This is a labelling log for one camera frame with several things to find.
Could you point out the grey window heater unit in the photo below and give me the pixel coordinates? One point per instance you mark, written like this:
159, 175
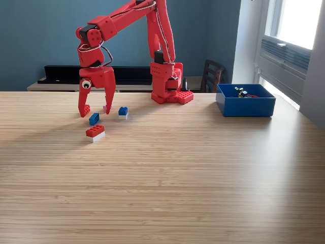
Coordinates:
284, 66

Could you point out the dark wooden chair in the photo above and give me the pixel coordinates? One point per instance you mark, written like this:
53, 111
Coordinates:
212, 73

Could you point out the red white brick stack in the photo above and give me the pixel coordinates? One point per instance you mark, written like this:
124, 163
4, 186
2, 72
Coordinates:
95, 132

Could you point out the small yellow toy digger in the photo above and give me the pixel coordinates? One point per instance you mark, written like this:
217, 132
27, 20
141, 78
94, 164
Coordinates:
241, 92

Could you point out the blue white brick stack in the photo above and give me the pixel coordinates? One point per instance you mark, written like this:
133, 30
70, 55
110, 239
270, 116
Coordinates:
123, 111

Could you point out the blue plastic bin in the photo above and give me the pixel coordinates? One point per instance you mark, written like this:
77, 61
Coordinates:
248, 106

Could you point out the light blue brick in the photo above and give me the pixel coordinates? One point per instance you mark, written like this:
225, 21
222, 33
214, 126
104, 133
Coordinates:
94, 119

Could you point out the pink brick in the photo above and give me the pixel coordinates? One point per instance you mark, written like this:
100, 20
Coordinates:
104, 108

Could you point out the bright window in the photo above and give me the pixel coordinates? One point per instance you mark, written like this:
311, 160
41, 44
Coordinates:
297, 20

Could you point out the pale wooden sideboard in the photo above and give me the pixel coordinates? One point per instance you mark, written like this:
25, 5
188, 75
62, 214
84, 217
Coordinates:
50, 87

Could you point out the black table clamp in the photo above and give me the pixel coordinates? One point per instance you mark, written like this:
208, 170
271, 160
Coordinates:
185, 85

